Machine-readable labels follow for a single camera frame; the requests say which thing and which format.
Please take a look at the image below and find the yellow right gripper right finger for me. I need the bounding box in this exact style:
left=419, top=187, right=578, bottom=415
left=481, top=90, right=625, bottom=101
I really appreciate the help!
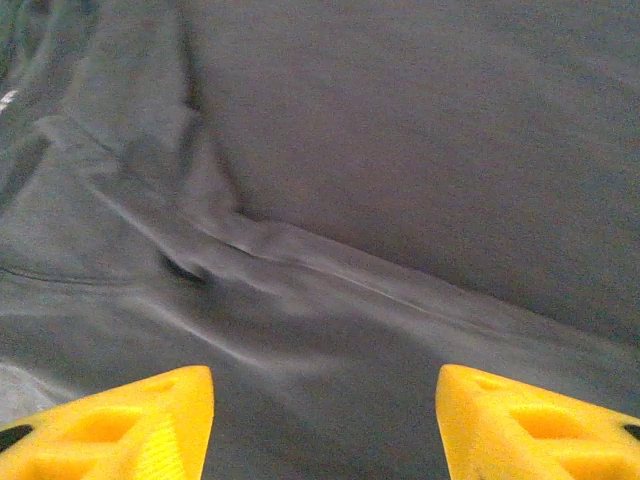
left=434, top=363, right=640, bottom=480

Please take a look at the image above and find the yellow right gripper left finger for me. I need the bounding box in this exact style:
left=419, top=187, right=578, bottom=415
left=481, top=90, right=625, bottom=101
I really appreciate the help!
left=0, top=364, right=216, bottom=480

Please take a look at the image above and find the dark grey t-shirt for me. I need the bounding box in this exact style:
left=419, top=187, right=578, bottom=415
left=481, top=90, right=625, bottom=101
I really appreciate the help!
left=0, top=0, right=640, bottom=480

